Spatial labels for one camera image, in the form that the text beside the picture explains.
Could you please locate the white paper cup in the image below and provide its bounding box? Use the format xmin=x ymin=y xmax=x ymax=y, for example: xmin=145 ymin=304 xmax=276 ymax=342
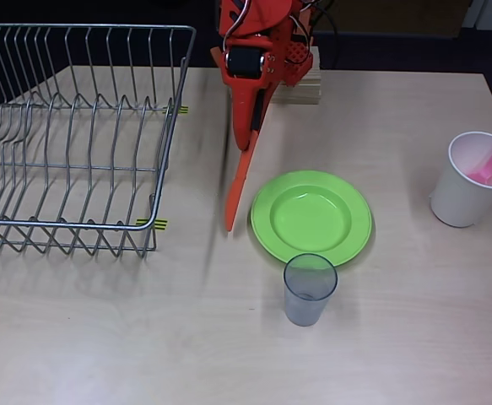
xmin=430 ymin=131 xmax=492 ymax=229

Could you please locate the metal wire dish rack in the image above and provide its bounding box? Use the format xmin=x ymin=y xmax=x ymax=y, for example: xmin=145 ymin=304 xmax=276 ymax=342
xmin=0 ymin=24 xmax=198 ymax=259

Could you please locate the wooden base block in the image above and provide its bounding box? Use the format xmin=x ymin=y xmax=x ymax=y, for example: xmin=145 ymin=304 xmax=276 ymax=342
xmin=268 ymin=46 xmax=323 ymax=105

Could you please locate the black power cable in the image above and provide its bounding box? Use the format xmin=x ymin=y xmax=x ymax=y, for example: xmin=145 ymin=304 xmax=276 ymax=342
xmin=312 ymin=0 xmax=340 ymax=71

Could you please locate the green plastic plate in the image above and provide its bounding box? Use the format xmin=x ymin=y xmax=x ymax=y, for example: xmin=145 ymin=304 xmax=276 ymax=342
xmin=250 ymin=169 xmax=374 ymax=267

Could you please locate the translucent grey plastic cup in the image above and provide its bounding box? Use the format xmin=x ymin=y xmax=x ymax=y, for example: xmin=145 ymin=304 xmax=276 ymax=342
xmin=282 ymin=252 xmax=338 ymax=327

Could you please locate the orange plastic knife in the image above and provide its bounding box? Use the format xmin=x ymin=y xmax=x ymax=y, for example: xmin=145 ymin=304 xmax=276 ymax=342
xmin=224 ymin=131 xmax=260 ymax=233

